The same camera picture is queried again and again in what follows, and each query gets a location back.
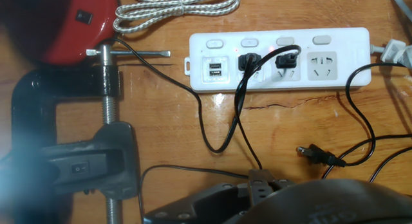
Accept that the thick white power strip cord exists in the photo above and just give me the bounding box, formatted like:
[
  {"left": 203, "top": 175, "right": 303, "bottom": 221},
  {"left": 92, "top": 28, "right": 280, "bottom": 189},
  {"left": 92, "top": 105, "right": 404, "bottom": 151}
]
[{"left": 369, "top": 0, "right": 412, "bottom": 56}]

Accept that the thin white cord with plug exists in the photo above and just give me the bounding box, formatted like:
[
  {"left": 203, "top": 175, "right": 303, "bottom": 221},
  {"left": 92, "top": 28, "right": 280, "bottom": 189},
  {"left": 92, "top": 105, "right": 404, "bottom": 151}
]
[{"left": 380, "top": 39, "right": 412, "bottom": 70}]

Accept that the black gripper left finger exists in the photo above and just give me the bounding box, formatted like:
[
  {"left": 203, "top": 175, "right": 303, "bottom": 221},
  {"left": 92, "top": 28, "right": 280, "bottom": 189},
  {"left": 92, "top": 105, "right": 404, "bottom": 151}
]
[{"left": 143, "top": 168, "right": 278, "bottom": 224}]

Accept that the red desk lamp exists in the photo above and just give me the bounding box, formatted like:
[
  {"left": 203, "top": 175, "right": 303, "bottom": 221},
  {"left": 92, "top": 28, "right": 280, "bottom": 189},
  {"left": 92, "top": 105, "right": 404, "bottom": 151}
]
[{"left": 0, "top": 0, "right": 120, "bottom": 67}]

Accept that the white power strip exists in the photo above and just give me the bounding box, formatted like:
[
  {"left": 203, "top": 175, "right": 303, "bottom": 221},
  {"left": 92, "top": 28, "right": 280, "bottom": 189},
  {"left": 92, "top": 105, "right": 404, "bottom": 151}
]
[{"left": 183, "top": 26, "right": 373, "bottom": 93}]

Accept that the green clamp desk lamp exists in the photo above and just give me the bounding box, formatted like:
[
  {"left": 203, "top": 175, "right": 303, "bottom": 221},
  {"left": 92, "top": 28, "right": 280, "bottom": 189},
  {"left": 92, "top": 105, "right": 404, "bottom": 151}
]
[{"left": 0, "top": 43, "right": 171, "bottom": 224}]

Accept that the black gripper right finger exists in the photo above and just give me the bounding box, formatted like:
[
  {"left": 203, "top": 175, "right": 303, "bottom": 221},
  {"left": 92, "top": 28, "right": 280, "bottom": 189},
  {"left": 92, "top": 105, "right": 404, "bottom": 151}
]
[{"left": 273, "top": 178, "right": 297, "bottom": 192}]

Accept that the braided white cord with plug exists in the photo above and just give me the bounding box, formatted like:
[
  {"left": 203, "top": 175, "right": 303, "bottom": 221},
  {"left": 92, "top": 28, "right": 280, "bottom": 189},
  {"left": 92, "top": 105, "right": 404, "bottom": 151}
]
[{"left": 112, "top": 0, "right": 241, "bottom": 34}]

